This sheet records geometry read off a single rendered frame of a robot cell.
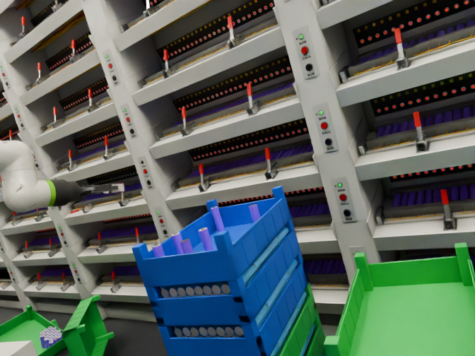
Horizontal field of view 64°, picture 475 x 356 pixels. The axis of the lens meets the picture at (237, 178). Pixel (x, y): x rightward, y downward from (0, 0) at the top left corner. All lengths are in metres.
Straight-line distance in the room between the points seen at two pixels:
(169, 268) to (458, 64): 0.71
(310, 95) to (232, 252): 0.52
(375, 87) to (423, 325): 0.52
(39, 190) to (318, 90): 0.92
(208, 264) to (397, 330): 0.33
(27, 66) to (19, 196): 0.87
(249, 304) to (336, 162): 0.49
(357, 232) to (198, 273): 0.52
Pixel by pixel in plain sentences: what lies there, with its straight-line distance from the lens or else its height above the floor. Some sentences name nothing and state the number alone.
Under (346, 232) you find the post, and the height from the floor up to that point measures 0.36.
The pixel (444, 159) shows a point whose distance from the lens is 0.97.
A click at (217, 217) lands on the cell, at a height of 0.52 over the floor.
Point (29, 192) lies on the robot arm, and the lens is 1.36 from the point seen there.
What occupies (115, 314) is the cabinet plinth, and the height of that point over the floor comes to 0.02.
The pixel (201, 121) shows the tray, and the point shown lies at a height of 0.77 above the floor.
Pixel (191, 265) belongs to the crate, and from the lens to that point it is 0.67.
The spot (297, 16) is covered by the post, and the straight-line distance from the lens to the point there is 1.03.
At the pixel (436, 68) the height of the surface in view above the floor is 0.71.
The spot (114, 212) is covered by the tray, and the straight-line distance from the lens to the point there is 1.65.
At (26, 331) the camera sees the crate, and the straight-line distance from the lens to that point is 2.13.
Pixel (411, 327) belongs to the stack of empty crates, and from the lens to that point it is 0.73.
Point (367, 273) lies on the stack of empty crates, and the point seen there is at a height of 0.36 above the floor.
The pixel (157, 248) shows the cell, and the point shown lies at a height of 0.54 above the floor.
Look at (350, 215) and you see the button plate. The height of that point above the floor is 0.41.
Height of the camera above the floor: 0.72
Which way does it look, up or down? 7 degrees down
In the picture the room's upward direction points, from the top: 17 degrees counter-clockwise
